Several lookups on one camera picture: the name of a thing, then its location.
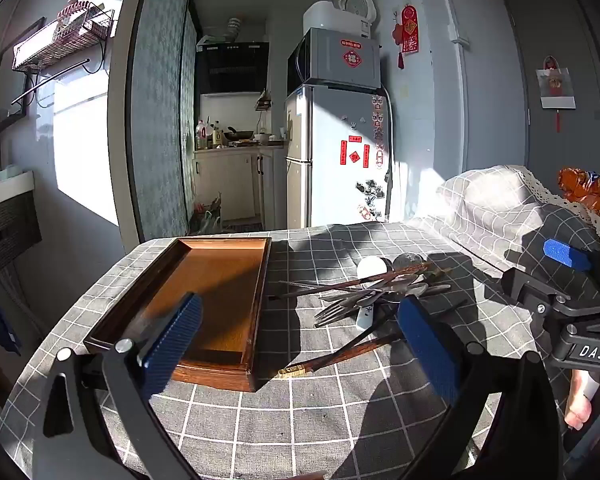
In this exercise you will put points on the cooking oil bottle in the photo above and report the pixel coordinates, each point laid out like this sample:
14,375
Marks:
201,136

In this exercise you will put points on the black range hood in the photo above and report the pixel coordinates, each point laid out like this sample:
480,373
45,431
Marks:
232,67

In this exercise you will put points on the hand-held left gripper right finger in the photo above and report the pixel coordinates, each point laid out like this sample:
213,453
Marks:
427,355

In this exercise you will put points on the red hanging wall decoration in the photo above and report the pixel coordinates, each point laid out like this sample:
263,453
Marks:
409,30

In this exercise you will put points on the person's right hand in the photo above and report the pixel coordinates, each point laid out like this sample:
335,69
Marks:
580,400

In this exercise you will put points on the grey door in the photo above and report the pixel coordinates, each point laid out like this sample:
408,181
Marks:
560,25

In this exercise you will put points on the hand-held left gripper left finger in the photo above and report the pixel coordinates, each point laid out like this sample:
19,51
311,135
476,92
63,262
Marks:
172,340

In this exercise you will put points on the round metal soup spoon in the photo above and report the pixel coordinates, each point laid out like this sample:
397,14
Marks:
407,262

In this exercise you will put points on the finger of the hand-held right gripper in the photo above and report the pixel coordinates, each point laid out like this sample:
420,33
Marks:
565,255
535,292

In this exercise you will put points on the black wok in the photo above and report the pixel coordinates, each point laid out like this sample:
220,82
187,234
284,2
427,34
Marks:
240,135

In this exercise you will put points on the grey microwave oven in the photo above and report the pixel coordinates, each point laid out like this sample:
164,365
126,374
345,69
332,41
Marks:
340,57

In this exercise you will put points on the dark striped floor mat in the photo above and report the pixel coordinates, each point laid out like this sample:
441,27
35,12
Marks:
242,225

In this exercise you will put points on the black wall shelf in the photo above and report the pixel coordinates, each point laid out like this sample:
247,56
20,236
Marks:
5,110

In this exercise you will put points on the white ceramic spoon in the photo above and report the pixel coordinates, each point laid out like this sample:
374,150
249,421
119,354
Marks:
371,269

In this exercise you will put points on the orange plush toy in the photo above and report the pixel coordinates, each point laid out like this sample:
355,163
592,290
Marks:
585,190

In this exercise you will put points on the white lace cloth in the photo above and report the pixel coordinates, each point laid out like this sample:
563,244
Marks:
540,185

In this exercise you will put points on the silver refrigerator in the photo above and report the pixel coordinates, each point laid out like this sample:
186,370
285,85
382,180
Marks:
330,160

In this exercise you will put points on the metal fork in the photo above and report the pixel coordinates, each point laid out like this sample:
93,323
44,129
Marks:
342,310

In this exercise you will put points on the plastic bags on floor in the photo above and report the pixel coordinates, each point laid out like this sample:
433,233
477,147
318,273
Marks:
206,215

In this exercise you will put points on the brown wooden tray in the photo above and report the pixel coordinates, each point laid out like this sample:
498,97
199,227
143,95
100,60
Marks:
220,280

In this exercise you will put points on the patterned sliding door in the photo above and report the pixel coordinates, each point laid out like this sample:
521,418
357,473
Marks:
162,110

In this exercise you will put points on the grey checked tablecloth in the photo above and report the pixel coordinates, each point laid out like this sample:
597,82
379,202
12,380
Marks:
305,420

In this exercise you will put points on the white rice cooker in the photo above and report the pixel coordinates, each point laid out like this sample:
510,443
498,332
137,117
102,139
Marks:
330,15

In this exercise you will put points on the white kitchen cabinet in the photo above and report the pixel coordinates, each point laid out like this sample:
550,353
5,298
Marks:
235,180

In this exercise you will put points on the hanging door calendar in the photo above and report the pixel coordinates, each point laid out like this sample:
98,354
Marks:
555,87

